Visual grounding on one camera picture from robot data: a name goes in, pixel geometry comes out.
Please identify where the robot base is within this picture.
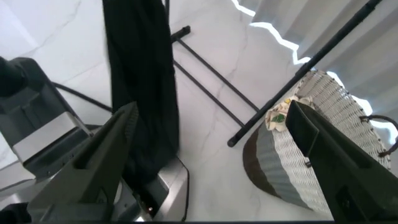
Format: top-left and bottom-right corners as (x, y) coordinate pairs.
(0, 55), (191, 222)

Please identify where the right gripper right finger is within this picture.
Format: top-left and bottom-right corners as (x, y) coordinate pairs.
(285, 100), (398, 222)

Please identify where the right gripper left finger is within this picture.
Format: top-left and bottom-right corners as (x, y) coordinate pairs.
(27, 100), (139, 222)

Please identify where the black garment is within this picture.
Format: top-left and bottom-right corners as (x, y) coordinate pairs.
(101, 0), (182, 189)

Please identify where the black clothes rack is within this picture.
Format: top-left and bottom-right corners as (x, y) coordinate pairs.
(164, 0), (384, 148)

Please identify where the white laundry basket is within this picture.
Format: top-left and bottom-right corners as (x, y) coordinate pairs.
(241, 69), (398, 218)

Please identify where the cream printed garment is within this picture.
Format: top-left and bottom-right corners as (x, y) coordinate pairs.
(264, 95), (315, 133)

